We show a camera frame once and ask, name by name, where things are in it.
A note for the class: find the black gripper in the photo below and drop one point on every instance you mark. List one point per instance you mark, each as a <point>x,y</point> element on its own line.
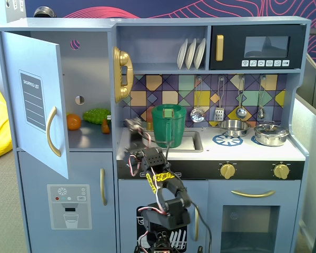
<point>134,127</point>

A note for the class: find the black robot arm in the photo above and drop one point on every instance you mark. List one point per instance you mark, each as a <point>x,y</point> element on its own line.
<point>173,189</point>

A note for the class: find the blue dishwasher door with print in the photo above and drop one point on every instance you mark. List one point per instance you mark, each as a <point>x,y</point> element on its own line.
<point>129,195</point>

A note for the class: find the blue fridge door water dispenser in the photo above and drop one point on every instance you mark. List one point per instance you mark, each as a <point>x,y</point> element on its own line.
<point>37,171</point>

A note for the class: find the blue oven door with window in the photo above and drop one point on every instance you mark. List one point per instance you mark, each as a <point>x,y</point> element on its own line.
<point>216,210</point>

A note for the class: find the black microwave door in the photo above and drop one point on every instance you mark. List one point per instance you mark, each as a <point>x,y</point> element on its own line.
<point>234,42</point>

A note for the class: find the blue fridge door shopping list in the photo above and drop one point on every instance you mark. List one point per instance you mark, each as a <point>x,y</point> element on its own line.
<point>21,58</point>

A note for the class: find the grey cabinet with labels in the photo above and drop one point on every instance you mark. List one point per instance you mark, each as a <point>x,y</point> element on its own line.
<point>11,13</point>

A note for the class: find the gold toy faucet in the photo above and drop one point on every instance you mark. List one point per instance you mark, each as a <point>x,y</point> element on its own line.
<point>150,125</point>

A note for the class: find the orange toy carrot piece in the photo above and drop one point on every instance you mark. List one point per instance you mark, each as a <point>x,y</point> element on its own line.
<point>105,127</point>

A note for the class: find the green plastic bucket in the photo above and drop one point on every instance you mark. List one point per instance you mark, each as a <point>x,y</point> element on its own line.
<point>163,129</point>

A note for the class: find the small green block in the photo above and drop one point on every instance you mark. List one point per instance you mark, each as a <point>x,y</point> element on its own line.
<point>168,112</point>

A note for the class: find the green bumpy toy vegetable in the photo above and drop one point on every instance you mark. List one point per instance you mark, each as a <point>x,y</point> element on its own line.
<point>94,116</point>

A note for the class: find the gold toy telephone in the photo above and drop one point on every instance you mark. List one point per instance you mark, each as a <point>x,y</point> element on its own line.
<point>118,73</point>

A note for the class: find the orange toy fruit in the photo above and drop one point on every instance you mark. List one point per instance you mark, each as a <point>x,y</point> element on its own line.
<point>73,122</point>

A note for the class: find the grey toy sink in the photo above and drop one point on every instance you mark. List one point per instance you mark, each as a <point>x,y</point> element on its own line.
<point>193,142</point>

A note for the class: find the steel slotted spoon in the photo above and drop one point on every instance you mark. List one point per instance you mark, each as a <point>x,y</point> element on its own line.
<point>197,115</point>

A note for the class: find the white toy plate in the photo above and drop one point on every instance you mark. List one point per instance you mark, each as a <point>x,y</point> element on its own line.
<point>190,54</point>
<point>199,52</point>
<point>181,54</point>

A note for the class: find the steel slotted spatula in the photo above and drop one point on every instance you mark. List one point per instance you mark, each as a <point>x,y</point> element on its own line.
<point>219,114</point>

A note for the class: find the steel frying pan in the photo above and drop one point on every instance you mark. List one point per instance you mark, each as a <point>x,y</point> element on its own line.
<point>234,127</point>

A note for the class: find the gold stove knob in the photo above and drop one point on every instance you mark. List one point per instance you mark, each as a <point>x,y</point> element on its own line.
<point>281,171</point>
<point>227,171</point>

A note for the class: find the steel ladle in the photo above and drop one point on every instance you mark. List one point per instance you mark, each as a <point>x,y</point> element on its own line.
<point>241,113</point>

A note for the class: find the blue toy kitchen body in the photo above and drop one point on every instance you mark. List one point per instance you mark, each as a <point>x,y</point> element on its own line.
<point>76,23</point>

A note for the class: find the steel pot with lid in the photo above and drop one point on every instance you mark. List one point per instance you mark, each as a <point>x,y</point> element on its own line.
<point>271,134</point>

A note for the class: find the black round helmet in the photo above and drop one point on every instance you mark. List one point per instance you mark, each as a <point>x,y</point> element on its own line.
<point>43,11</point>

